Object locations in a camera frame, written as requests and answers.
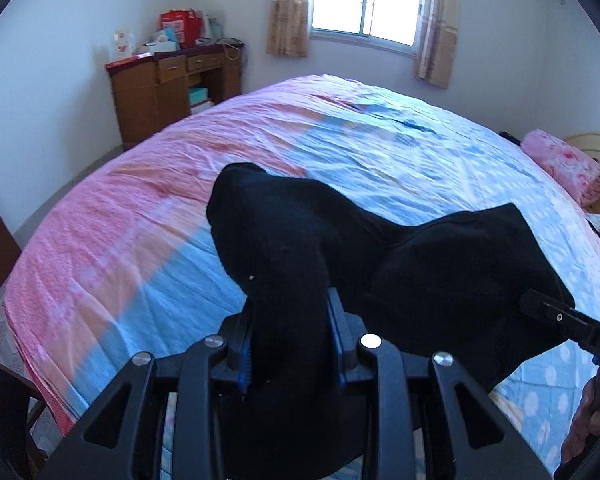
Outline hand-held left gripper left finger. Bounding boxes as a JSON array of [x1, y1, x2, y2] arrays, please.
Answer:
[[37, 309, 254, 480]]

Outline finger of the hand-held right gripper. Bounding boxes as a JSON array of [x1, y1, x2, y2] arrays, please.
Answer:
[[519, 288, 598, 348]]

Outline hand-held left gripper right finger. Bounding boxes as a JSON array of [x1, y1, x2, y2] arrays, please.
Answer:
[[326, 287, 553, 480]]

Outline black pants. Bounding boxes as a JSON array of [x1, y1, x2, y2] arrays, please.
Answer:
[[206, 162, 576, 480]]

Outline person's right hand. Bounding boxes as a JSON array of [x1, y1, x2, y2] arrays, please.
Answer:
[[560, 374, 600, 467]]

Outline pink floral pillow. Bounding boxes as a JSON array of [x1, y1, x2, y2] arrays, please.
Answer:
[[522, 129, 600, 206]]

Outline wooden headboard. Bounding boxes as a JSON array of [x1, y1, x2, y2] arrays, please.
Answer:
[[562, 132, 600, 173]]

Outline pink and blue bed sheet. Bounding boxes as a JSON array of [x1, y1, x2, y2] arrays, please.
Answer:
[[4, 74, 600, 480]]

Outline black chair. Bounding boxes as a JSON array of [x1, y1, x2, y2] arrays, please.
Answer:
[[0, 362, 32, 480]]

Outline wooden desk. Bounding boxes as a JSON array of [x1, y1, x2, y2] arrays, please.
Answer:
[[105, 42, 245, 152]]

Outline beige floral curtain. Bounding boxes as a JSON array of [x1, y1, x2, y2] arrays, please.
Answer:
[[266, 0, 313, 58], [414, 0, 462, 90]]

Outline tissue box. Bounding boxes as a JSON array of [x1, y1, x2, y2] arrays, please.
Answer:
[[150, 30, 180, 54]]

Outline red gift bag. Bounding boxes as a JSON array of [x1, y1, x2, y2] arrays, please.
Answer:
[[160, 9, 203, 48]]

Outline window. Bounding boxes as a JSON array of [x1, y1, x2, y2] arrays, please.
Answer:
[[310, 0, 423, 48]]

